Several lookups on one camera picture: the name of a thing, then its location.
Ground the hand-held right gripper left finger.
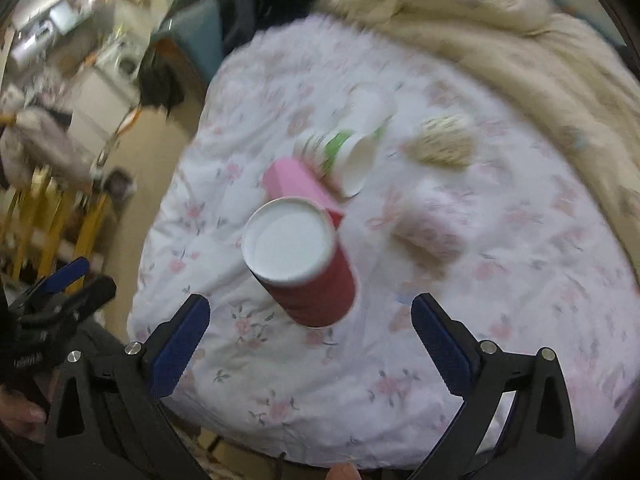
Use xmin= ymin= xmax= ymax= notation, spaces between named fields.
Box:
xmin=42 ymin=294 xmax=216 ymax=480

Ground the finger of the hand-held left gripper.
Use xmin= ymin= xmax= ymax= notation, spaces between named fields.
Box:
xmin=27 ymin=257 xmax=91 ymax=297
xmin=14 ymin=276 xmax=118 ymax=333

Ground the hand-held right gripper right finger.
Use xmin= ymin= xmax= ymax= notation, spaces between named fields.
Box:
xmin=410 ymin=292 xmax=578 ymax=480

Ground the red paper cup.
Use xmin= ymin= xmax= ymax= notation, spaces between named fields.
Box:
xmin=241 ymin=196 xmax=357 ymax=329

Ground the pink floral paper cup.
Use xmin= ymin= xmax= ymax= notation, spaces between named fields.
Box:
xmin=392 ymin=180 xmax=476 ymax=267

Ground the yellow patterned paper cup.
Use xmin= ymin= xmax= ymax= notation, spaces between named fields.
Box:
xmin=414 ymin=113 xmax=475 ymax=168

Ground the green and white paper cup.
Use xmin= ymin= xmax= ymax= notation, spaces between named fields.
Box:
xmin=294 ymin=127 xmax=377 ymax=199

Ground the person's left hand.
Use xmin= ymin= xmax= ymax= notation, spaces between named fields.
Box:
xmin=0 ymin=372 xmax=63 ymax=443

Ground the white floral quilt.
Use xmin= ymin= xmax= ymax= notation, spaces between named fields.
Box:
xmin=127 ymin=12 xmax=637 ymax=472

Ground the grey cloth pile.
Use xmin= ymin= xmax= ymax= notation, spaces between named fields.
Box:
xmin=0 ymin=106 xmax=95 ymax=187

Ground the black cloth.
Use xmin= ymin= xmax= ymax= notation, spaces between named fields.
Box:
xmin=137 ymin=50 xmax=185 ymax=112

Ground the white washing machine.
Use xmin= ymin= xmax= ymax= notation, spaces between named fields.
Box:
xmin=95 ymin=35 xmax=147 ymax=82

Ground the teal chair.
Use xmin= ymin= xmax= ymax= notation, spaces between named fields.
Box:
xmin=150 ymin=0 xmax=224 ymax=92

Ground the cream fluffy blanket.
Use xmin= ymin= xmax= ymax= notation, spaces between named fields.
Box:
xmin=320 ymin=0 xmax=640 ymax=283

